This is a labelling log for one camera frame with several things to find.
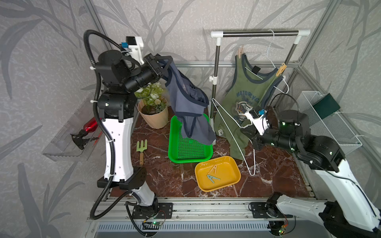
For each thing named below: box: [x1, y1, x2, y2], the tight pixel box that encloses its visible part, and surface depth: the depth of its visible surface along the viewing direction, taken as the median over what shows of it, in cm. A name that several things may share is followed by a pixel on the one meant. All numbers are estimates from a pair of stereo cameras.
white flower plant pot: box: [133, 81, 169, 129], surface depth 98 cm
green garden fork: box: [135, 138, 148, 166], surface depth 98 cm
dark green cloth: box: [312, 92, 341, 120], surface depth 71 cm
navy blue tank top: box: [164, 59, 217, 146], surface depth 66 cm
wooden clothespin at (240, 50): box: [238, 44, 245, 60], surface depth 86 cm
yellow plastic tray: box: [194, 155, 242, 192], surface depth 86 cm
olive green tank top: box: [214, 53, 284, 160], surface depth 86 cm
